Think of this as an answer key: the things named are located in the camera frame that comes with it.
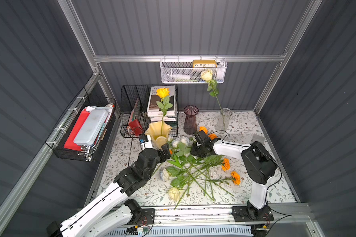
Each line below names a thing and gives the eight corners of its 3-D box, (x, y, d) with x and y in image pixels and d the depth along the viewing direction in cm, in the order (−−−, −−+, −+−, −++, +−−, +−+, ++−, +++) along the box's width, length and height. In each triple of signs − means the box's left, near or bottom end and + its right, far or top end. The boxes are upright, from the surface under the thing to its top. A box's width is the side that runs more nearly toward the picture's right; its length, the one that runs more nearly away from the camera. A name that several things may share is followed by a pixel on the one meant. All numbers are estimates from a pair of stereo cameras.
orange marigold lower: (231, 184, 85) (233, 181, 81) (229, 174, 89) (231, 171, 84) (238, 184, 85) (241, 181, 80) (236, 174, 89) (238, 171, 84)
